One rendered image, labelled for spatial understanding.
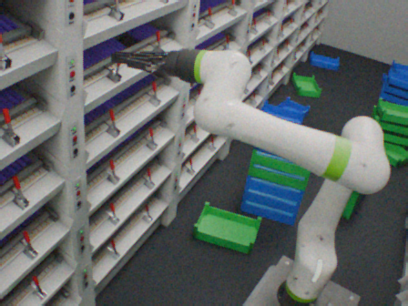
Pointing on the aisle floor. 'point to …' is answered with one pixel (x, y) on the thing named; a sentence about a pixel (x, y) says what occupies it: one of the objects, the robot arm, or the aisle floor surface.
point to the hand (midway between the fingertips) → (123, 57)
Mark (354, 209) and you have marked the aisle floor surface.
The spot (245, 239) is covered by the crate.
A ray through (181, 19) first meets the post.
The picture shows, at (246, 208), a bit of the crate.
